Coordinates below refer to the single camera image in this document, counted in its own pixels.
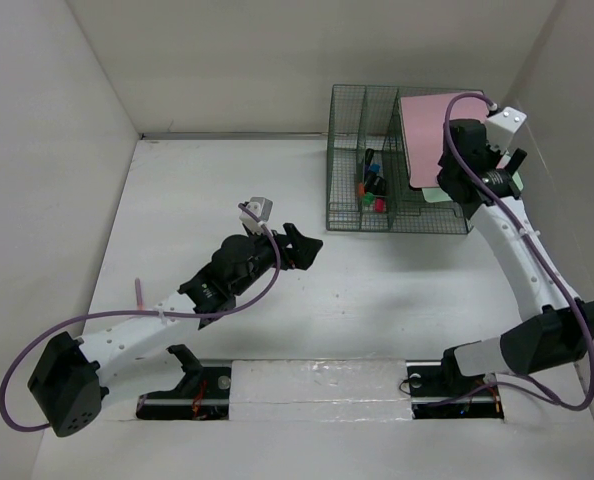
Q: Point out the green cap highlighter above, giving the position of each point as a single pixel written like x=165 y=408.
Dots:
x=374 y=190

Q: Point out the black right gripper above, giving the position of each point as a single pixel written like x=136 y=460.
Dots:
x=515 y=161

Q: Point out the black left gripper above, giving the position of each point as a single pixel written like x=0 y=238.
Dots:
x=300 y=251

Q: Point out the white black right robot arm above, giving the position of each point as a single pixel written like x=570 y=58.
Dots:
x=556 y=326

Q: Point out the pink pen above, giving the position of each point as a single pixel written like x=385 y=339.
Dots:
x=138 y=294

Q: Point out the green clipboard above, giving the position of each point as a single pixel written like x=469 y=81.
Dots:
x=434 y=194

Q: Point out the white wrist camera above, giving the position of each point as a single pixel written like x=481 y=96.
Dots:
x=255 y=214
x=502 y=126

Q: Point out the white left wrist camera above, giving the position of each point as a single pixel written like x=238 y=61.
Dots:
x=255 y=214

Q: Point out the purple cap highlighter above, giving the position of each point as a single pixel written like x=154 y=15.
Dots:
x=368 y=158

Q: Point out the green wire mesh desk organizer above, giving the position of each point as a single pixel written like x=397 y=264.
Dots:
x=368 y=116

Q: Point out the pink clipboard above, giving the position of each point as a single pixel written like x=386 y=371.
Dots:
x=422 y=125

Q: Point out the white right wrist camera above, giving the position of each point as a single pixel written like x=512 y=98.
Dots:
x=502 y=126

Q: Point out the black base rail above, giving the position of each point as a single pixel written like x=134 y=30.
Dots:
x=316 y=391

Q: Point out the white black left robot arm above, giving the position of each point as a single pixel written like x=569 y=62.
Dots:
x=76 y=378

